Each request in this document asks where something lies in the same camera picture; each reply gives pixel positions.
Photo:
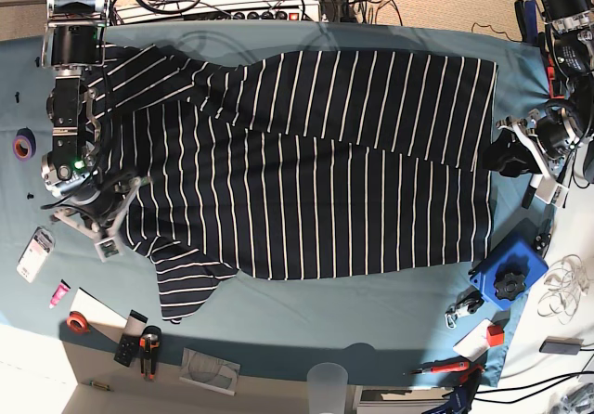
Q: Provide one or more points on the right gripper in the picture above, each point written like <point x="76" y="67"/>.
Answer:
<point x="102" y="215"/>

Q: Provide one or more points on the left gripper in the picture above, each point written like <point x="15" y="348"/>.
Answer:
<point x="552" y="146"/>

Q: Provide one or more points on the navy white striped t-shirt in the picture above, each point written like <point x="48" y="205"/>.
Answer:
<point x="304" y="165"/>

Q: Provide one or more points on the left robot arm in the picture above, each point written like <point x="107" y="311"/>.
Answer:
<point x="562" y="29"/>

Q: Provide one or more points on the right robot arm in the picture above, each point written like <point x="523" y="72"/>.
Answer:
<point x="74" y="171"/>

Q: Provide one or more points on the white black marker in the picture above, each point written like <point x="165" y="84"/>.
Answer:
<point x="530" y="192"/>

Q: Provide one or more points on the orange black clamp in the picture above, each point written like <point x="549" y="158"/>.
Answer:
<point x="554" y="81"/>

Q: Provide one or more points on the plastic blister pack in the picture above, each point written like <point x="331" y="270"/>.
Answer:
<point x="35" y="254"/>

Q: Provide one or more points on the purple tape roll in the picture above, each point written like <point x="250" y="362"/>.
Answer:
<point x="24" y="144"/>

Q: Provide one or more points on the pink tube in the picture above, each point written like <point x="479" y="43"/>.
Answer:
<point x="62" y="289"/>

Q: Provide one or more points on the white paper sheet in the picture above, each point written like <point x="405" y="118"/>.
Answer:
<point x="96" y="313"/>

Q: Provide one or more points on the orange tape roll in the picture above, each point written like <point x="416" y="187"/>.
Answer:
<point x="77" y="323"/>

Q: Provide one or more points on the black remote control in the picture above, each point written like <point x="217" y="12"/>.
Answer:
<point x="129" y="341"/>

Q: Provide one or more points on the blue box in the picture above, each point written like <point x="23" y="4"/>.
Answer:
<point x="515" y="253"/>

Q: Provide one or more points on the orange black pliers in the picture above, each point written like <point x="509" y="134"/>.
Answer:
<point x="149" y="347"/>

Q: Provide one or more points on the black star knob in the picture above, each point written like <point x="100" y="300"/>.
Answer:
<point x="509" y="286"/>

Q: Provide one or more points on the metal carabiner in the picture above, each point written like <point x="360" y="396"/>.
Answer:
<point x="467" y="306"/>

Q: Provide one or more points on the red cube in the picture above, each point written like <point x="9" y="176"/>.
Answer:
<point x="495" y="335"/>

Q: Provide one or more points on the grey adapter box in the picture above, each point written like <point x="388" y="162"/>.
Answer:
<point x="556" y="346"/>

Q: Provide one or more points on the white card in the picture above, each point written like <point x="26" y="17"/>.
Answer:
<point x="476" y="342"/>

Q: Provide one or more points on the red screwdriver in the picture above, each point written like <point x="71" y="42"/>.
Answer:
<point x="457" y="366"/>

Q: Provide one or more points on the power strip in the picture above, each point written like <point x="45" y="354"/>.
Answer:
<point x="291" y="14"/>

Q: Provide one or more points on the blue clamp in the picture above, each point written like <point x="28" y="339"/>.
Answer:
<point x="459" y="400"/>

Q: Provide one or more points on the frosted plastic cup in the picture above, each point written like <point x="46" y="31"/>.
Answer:
<point x="326" y="388"/>

